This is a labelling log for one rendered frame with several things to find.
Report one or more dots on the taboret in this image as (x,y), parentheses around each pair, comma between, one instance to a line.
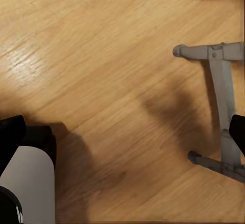
(220,57)

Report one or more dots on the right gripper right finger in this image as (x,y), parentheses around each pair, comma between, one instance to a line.
(237,131)

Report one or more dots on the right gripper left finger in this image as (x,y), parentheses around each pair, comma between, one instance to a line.
(12,133)

